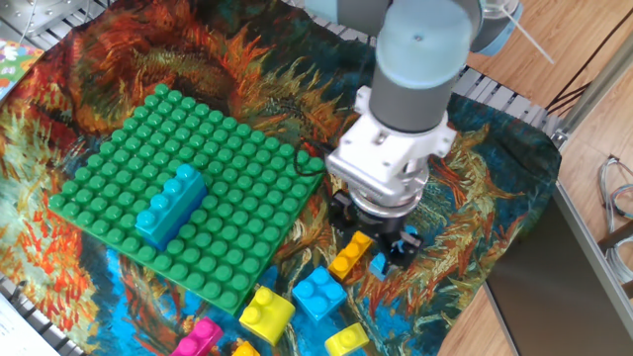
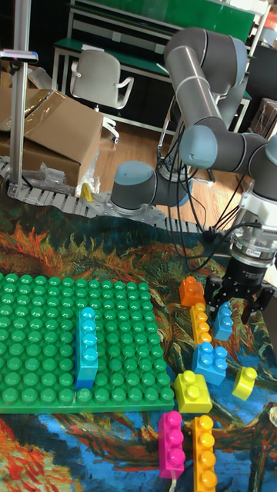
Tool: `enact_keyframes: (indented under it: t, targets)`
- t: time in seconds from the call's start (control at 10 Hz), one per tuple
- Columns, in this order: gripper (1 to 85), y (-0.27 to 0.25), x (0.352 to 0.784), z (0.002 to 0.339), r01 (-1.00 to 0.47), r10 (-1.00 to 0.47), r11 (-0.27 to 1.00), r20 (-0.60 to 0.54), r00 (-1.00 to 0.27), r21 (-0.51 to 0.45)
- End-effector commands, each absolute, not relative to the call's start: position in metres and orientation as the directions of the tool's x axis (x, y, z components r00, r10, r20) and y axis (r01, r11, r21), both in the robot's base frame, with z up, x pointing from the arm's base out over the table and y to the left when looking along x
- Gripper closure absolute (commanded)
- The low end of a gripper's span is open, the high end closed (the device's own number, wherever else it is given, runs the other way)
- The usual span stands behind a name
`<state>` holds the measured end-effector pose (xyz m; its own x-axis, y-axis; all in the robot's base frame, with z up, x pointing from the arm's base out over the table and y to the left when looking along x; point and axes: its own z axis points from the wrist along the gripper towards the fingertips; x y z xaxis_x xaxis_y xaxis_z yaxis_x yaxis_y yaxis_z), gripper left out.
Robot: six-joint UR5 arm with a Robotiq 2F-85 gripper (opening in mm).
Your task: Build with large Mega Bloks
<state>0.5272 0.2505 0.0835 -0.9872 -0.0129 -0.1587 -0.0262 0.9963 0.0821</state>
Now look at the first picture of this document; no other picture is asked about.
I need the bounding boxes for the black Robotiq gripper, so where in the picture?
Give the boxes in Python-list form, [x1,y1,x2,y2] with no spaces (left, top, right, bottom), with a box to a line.
[328,191,425,271]

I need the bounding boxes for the light blue three-stud brick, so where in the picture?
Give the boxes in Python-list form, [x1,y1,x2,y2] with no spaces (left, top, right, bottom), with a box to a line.
[368,224,420,282]

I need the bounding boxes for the teal four-stud brick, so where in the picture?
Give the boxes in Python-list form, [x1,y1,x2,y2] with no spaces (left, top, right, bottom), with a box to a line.
[134,163,208,243]

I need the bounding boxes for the small yellow-orange four-stud brick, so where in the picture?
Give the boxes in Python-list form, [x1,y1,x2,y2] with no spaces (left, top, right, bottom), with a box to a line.
[328,229,376,281]

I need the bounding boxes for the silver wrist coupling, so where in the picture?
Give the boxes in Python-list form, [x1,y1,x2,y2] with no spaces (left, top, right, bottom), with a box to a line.
[345,162,431,220]

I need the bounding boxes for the light blue square brick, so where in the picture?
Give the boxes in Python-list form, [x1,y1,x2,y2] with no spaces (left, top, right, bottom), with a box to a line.
[291,265,349,322]

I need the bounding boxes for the small yellow single-stud brick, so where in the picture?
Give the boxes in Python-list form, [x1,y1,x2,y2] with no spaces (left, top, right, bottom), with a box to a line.
[323,322,371,356]

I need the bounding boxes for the painted sunflower pattern cloth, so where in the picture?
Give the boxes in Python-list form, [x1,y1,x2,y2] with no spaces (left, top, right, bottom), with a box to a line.
[0,0,563,356]

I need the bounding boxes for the yellow two-stud block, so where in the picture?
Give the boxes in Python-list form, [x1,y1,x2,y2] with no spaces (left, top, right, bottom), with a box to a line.
[238,285,297,346]

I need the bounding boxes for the long orange-yellow brick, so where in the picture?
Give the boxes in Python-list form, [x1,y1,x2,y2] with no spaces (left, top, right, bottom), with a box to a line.
[231,339,261,356]

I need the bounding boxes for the dark grey framed panel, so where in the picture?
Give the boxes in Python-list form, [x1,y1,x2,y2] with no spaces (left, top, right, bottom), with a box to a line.
[484,182,633,356]

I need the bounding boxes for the magenta three-stud brick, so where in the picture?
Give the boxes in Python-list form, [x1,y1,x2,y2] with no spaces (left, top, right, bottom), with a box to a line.
[170,315,225,356]

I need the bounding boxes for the green studded baseplate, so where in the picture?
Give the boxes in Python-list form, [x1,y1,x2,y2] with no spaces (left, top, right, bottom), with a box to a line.
[47,82,327,317]

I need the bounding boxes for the brown wooden bar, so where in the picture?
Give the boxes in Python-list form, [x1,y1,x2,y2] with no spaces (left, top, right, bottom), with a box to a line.
[596,230,633,252]

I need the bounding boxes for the white paper sheet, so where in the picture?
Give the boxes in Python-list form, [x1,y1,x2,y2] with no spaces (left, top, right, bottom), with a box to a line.
[0,294,60,356]

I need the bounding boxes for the silver perforated metal plate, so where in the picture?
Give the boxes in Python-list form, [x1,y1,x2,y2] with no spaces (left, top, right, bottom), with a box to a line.
[0,0,93,39]

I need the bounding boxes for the colourful printed paper sheet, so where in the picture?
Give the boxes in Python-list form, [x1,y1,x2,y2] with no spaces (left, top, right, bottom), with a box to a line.
[0,39,45,103]

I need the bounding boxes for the grey cable bundle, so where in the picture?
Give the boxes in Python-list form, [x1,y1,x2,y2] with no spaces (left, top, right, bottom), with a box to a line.
[596,154,633,286]

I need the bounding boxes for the black floor cables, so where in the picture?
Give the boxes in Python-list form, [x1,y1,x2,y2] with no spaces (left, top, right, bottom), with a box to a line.
[545,7,633,116]

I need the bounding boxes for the aluminium frame post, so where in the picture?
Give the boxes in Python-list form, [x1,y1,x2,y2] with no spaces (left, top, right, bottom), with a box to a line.
[551,29,633,149]

